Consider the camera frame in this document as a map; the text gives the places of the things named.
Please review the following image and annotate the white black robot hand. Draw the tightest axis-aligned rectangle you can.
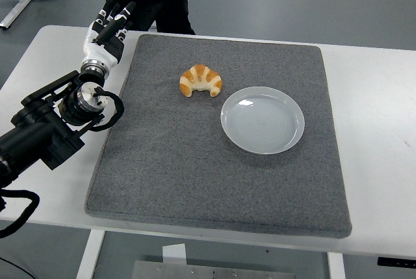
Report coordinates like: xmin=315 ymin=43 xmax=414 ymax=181
xmin=81 ymin=0 xmax=137 ymax=69

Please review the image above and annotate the golden croissant bread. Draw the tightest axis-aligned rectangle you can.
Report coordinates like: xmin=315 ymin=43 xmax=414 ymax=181
xmin=179 ymin=64 xmax=224 ymax=98

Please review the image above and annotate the pale grey round plate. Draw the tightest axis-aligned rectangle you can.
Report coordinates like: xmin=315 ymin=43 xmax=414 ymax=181
xmin=220 ymin=86 xmax=306 ymax=155

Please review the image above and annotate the grey metal plate with screws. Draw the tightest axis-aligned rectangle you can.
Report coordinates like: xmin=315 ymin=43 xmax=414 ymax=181
xmin=131 ymin=260 xmax=295 ymax=279

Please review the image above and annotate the grey felt mat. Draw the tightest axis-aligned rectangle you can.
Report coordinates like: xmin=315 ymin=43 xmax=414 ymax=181
xmin=84 ymin=33 xmax=354 ymax=239

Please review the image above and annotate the wide white table leg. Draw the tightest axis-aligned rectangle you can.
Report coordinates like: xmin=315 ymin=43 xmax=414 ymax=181
xmin=75 ymin=229 xmax=107 ymax=279

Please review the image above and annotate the white table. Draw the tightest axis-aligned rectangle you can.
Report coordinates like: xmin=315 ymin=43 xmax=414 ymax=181
xmin=0 ymin=25 xmax=416 ymax=260

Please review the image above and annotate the narrow white table leg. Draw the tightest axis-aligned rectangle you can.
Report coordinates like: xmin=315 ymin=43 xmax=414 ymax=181
xmin=327 ymin=252 xmax=346 ymax=279

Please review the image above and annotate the black table control panel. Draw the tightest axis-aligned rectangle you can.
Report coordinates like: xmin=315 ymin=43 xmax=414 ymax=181
xmin=377 ymin=256 xmax=416 ymax=267

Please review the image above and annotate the thin black floor cable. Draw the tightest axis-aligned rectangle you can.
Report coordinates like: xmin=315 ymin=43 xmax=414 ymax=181
xmin=0 ymin=256 xmax=33 ymax=279

